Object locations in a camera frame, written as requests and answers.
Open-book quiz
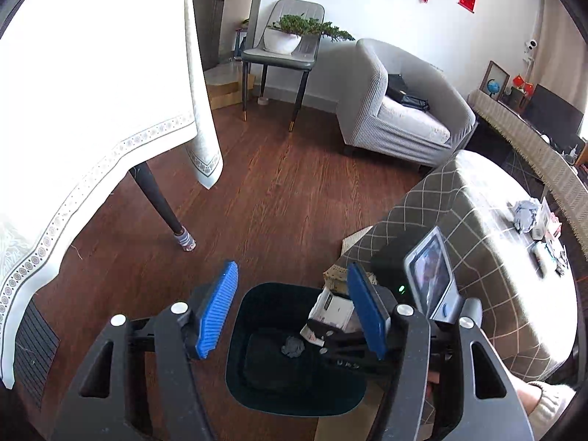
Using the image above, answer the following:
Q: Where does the small trash pile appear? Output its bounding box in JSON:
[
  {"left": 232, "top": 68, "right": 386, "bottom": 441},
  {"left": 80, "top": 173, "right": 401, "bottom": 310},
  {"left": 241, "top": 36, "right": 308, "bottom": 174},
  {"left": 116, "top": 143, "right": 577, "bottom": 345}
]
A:
[{"left": 531, "top": 198, "right": 569, "bottom": 277}]

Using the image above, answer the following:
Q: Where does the white red paper carton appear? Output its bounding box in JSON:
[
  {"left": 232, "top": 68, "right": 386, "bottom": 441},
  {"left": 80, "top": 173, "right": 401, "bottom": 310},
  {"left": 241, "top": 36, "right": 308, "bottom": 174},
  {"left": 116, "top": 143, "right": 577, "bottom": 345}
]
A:
[{"left": 300, "top": 288, "right": 363, "bottom": 347}]

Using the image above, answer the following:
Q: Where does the dark green trash bin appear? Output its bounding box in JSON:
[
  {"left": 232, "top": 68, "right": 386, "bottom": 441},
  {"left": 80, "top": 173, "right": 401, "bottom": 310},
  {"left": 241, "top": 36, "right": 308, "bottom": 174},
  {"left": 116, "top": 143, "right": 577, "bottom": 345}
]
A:
[{"left": 225, "top": 283, "right": 367, "bottom": 417}]

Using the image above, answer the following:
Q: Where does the grey checked round tablecloth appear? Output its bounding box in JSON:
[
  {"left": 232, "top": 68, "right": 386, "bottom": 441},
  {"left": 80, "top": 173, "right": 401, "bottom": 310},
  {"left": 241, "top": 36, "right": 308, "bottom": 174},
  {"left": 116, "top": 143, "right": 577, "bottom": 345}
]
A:
[{"left": 323, "top": 150, "right": 578, "bottom": 381}]

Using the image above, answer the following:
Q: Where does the black table leg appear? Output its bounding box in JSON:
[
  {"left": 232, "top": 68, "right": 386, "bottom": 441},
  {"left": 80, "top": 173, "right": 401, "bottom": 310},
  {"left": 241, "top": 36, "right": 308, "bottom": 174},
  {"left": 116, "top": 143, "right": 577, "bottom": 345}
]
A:
[{"left": 129, "top": 162, "right": 196, "bottom": 252}]

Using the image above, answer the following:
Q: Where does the cardboard box on floor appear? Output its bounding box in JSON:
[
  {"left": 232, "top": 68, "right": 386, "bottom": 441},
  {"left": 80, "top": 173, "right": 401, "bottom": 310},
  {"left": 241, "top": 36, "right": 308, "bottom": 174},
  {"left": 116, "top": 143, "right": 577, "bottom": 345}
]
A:
[{"left": 204, "top": 70, "right": 242, "bottom": 110}]

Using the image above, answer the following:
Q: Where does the grey armchair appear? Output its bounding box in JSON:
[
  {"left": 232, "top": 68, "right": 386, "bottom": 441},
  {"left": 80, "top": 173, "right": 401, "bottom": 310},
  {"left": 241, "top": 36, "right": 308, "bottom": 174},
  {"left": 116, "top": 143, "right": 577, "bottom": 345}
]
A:
[{"left": 336, "top": 38, "right": 476, "bottom": 167}]

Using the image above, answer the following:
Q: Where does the black bag on armchair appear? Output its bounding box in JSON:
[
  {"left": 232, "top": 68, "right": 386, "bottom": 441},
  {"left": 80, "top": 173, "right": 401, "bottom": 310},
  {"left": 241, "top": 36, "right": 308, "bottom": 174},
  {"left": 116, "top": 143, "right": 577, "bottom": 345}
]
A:
[{"left": 386, "top": 74, "right": 430, "bottom": 112}]

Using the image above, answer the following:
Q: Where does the beige fringed desk cloth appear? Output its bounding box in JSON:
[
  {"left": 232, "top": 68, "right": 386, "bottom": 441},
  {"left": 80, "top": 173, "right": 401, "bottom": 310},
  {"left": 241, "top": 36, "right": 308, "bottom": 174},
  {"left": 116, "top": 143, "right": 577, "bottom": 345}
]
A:
[{"left": 466, "top": 90, "right": 588, "bottom": 256}]

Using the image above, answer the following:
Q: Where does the grey dining chair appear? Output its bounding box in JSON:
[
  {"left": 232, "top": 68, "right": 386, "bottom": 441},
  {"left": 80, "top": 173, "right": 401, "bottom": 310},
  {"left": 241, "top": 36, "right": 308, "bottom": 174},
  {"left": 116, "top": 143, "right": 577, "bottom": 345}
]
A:
[{"left": 241, "top": 0, "right": 325, "bottom": 132}]

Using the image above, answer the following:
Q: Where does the small blue globe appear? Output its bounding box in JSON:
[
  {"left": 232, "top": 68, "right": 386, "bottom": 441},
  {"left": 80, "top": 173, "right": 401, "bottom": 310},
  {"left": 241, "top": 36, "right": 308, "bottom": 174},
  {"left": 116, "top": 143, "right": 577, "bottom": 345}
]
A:
[{"left": 486, "top": 79, "right": 501, "bottom": 98}]

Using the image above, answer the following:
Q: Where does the white patterned tablecloth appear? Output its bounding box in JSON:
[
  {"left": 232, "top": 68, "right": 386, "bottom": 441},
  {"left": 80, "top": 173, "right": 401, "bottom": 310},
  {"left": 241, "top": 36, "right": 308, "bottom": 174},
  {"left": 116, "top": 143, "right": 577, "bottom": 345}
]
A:
[{"left": 1, "top": 0, "right": 223, "bottom": 387}]

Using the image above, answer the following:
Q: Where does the framed picture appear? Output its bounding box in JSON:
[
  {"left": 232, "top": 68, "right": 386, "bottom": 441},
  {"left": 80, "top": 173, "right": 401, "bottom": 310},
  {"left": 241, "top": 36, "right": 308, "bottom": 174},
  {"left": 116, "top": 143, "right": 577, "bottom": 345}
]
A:
[{"left": 479, "top": 61, "right": 509, "bottom": 101}]

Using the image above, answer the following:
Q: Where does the black monitor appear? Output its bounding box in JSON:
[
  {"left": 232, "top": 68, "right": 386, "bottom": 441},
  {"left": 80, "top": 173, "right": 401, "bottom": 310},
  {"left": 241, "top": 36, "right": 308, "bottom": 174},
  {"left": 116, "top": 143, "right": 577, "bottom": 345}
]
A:
[{"left": 522, "top": 85, "right": 584, "bottom": 153}]

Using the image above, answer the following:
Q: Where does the potted green plant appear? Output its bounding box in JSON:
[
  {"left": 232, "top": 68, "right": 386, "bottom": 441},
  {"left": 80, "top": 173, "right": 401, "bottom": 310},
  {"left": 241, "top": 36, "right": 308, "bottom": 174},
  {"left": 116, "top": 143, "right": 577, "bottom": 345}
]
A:
[{"left": 263, "top": 14, "right": 355, "bottom": 55}]

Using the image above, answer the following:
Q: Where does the white security camera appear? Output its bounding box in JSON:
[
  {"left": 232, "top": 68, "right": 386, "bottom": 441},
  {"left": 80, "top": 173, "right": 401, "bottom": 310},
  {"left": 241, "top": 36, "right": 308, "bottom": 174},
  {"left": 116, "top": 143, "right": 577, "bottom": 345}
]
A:
[{"left": 525, "top": 39, "right": 538, "bottom": 56}]

